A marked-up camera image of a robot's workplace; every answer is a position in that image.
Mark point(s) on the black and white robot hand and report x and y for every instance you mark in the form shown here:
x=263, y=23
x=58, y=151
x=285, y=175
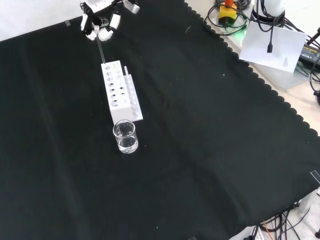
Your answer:
x=100, y=6

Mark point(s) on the clear glass rod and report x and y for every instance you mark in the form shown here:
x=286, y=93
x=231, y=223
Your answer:
x=101, y=52

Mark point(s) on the white test tube rack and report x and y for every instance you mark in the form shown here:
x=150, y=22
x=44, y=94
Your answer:
x=122, y=111

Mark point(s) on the clear tape piece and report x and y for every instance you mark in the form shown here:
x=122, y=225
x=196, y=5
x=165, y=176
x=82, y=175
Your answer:
x=315, y=176
x=67, y=23

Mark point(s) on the yellow stop button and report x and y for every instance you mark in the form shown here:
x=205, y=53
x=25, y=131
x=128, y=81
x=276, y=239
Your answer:
x=227, y=13

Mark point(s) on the glass beaker with water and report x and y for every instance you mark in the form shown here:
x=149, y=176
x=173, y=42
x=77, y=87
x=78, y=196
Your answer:
x=127, y=142

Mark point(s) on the black bench cloth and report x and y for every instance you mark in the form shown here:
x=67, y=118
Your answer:
x=200, y=125

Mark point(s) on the white paper sheet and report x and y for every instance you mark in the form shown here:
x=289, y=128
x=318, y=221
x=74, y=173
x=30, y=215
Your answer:
x=282, y=45

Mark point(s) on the pale grey board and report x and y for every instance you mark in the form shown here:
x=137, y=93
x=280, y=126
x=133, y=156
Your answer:
x=282, y=80

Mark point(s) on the black power adapter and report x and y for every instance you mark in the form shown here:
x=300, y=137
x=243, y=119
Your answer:
x=310, y=53

